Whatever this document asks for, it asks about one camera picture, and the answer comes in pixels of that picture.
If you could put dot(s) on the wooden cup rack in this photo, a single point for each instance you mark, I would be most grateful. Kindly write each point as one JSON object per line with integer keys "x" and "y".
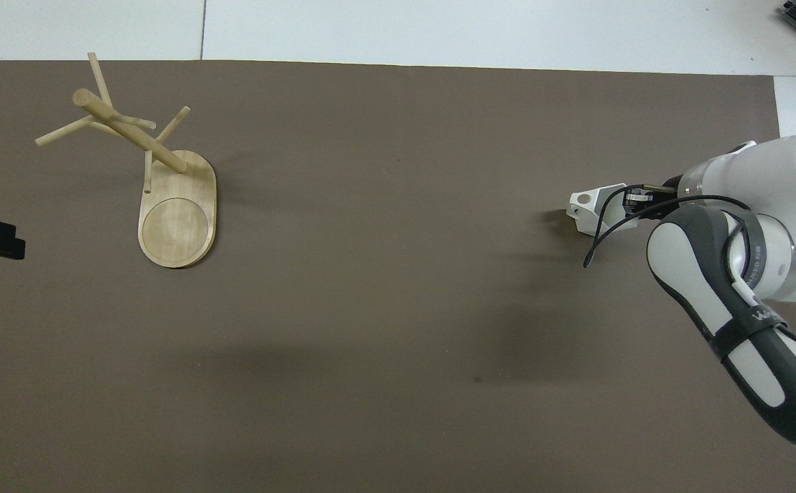
{"x": 177, "y": 231}

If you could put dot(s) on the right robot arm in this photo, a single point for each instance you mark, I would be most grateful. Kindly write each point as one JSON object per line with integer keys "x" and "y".
{"x": 774, "y": 185}

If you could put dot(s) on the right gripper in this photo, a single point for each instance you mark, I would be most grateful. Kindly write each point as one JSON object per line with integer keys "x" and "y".
{"x": 664, "y": 209}

